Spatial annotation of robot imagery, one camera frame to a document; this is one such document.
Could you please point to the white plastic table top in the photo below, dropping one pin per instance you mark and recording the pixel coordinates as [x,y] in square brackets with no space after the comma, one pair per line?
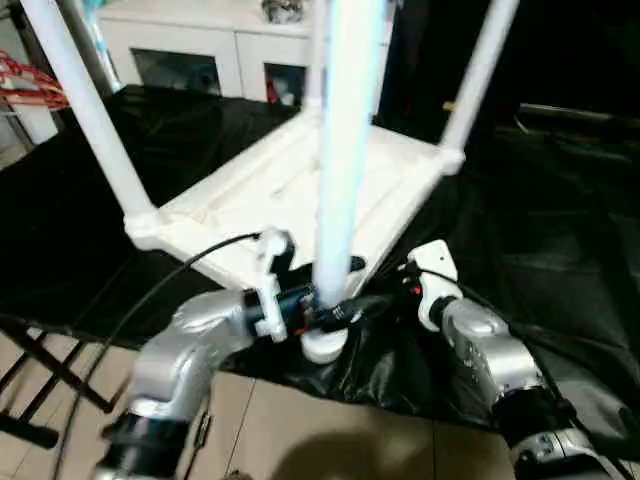
[280,200]

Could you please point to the red bottle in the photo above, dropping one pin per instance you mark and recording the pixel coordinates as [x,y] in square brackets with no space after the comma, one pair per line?
[274,90]

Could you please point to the white plastic table leg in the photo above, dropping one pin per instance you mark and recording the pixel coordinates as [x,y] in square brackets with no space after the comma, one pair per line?
[316,55]
[475,80]
[345,150]
[85,100]

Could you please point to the black tangled bundle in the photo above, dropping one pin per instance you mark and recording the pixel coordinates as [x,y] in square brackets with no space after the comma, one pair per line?
[282,9]

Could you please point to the black flat monitor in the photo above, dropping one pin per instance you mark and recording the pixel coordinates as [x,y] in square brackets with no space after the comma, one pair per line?
[580,112]

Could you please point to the black folding table frame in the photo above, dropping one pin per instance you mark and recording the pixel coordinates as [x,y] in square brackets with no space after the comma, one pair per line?
[60,375]

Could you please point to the grey curtain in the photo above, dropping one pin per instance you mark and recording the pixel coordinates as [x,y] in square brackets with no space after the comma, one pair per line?
[70,45]

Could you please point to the large black box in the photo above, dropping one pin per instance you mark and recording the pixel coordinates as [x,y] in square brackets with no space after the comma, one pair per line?
[425,60]

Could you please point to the black plastic mat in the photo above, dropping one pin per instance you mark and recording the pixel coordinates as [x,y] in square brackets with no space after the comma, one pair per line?
[75,225]

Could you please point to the small white box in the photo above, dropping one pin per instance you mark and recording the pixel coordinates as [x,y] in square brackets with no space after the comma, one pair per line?
[40,122]

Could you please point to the white cabinet with glass doors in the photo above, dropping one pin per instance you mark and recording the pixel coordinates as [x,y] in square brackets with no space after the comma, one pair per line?
[225,45]

